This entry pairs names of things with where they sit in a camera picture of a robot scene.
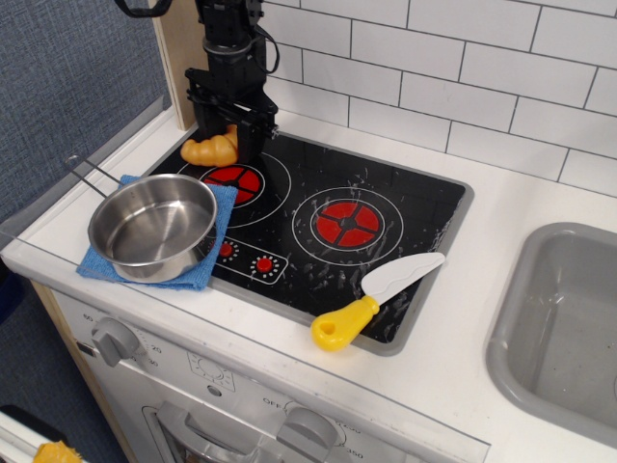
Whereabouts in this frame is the grey left oven knob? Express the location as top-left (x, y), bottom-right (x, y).
top-left (92, 317), bottom-right (140, 367)

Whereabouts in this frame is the yellow handled toy knife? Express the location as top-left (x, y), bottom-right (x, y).
top-left (310, 252), bottom-right (445, 352)

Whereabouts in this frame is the yellow object bottom left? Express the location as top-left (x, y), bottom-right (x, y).
top-left (33, 441), bottom-right (84, 463)

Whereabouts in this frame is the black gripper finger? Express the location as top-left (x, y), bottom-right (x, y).
top-left (193, 102), bottom-right (228, 141)
top-left (237, 113), bottom-right (278, 163)

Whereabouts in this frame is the grey oven knob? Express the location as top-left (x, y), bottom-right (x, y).
top-left (276, 407), bottom-right (338, 462)
top-left (92, 317), bottom-right (140, 367)

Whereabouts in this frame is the grey right oven knob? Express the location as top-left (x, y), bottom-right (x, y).
top-left (276, 407), bottom-right (338, 462)

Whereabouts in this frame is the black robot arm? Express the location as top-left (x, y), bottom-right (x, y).
top-left (117, 1), bottom-right (278, 167)

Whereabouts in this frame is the blue cloth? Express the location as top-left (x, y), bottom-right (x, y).
top-left (75, 174), bottom-right (239, 292)

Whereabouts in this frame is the stainless steel pot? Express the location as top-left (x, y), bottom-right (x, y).
top-left (64, 155), bottom-right (219, 285)

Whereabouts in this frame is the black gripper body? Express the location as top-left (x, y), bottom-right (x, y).
top-left (185, 41), bottom-right (278, 124)

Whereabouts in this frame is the orange toy croissant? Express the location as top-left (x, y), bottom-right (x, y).
top-left (180, 124), bottom-right (239, 167)

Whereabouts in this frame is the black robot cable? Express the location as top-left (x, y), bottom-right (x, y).
top-left (253, 23), bottom-right (281, 76)

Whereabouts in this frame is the grey sink basin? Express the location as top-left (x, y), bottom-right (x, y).
top-left (486, 223), bottom-right (616, 447)

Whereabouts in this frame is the black toy stovetop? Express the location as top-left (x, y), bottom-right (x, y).
top-left (144, 113), bottom-right (475, 358)

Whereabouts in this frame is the silver oven door handle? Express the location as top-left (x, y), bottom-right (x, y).
top-left (156, 402), bottom-right (271, 462)

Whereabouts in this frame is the white toy oven front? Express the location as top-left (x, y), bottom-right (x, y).
top-left (55, 293), bottom-right (489, 462)

